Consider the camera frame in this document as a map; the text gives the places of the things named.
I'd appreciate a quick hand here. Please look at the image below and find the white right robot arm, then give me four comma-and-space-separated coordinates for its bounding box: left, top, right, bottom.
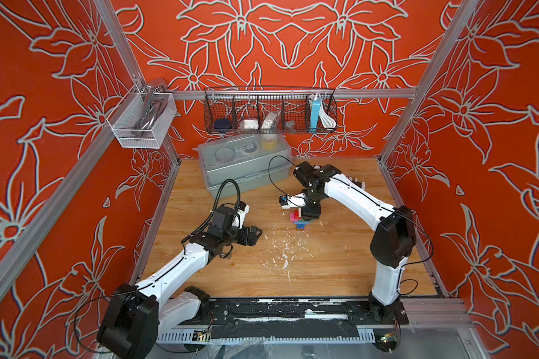
280, 162, 416, 323

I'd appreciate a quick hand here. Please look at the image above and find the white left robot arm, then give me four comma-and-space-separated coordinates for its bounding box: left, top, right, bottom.
97, 202, 263, 358

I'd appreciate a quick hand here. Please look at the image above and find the dark brown bit holder case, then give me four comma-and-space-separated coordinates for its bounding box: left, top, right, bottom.
334, 174, 366, 191

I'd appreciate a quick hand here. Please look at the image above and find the grey green plastic toolbox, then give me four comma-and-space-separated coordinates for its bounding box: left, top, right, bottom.
198, 134, 292, 198

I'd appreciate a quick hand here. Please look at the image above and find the yellow tape roll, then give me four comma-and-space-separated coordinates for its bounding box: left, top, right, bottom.
261, 134, 279, 152

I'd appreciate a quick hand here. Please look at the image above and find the clear bag in basket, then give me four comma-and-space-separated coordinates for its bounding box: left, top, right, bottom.
261, 111, 280, 133

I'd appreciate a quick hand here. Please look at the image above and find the white box in basket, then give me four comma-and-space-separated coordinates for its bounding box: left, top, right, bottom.
239, 118, 259, 130

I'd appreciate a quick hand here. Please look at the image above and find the light blue box in basket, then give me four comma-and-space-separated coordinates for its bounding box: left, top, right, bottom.
308, 94, 321, 133

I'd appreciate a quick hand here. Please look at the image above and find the dark round tin in basket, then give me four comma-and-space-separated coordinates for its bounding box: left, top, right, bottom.
214, 118, 232, 133

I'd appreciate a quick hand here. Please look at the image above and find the metal tool in bin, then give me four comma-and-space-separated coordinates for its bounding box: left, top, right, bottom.
132, 81, 168, 139

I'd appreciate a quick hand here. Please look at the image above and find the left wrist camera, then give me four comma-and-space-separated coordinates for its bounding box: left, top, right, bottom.
232, 201, 249, 229

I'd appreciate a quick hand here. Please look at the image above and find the white cable in basket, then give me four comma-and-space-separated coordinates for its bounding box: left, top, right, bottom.
317, 100, 335, 130

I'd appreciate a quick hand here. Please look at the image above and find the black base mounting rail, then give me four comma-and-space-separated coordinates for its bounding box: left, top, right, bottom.
202, 297, 409, 340

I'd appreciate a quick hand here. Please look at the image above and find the white slotted cable duct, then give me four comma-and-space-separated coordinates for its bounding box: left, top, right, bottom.
156, 327, 376, 346

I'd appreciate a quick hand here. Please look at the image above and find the black wire wall basket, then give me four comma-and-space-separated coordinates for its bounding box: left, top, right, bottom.
203, 86, 338, 135

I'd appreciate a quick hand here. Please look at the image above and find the clear plastic wall bin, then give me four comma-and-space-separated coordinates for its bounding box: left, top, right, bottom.
106, 86, 178, 149

